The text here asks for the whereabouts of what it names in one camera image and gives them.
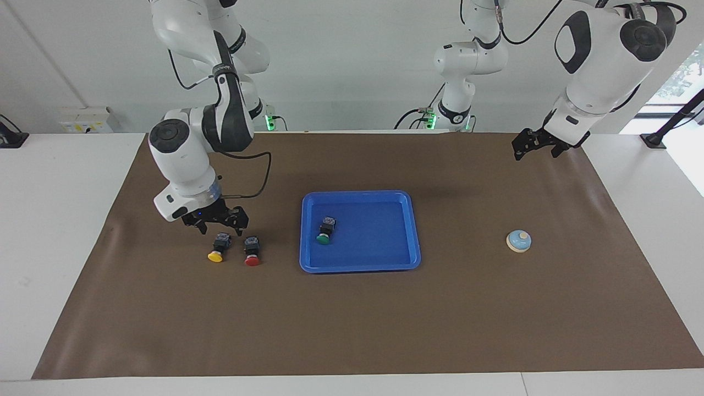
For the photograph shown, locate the yellow push button switch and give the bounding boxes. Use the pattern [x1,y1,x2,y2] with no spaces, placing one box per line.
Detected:
[207,232,233,263]

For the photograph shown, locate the red push button switch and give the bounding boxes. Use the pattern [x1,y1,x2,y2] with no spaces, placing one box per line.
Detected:
[244,235,262,268]

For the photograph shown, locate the green push button switch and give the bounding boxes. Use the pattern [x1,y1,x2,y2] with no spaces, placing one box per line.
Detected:
[315,216,338,246]

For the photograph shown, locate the blue desk bell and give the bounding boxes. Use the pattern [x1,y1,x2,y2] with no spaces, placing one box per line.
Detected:
[506,229,532,254]

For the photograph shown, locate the blue plastic tray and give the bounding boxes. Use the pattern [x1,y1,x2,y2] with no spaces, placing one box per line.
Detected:
[299,190,422,274]

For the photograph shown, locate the brown table mat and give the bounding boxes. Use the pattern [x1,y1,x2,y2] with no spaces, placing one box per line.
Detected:
[32,132,704,380]

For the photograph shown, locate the black stand base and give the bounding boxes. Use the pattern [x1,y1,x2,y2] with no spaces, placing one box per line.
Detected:
[0,113,30,149]

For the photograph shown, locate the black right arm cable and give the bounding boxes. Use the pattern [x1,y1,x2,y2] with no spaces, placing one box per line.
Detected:
[168,48,272,199]

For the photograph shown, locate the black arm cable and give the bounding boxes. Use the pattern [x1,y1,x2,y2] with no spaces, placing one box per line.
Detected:
[168,48,272,199]
[497,0,567,45]

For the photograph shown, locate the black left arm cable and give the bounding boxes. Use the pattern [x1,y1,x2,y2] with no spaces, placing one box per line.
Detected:
[497,0,567,45]

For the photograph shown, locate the black left base cables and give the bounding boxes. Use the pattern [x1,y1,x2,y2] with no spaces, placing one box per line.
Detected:
[393,82,447,131]

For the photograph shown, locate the black camera stand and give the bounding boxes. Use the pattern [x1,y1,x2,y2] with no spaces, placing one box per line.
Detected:
[640,88,704,150]

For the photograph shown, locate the white wall socket box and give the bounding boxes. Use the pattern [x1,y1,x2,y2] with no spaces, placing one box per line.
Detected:
[59,107,114,134]

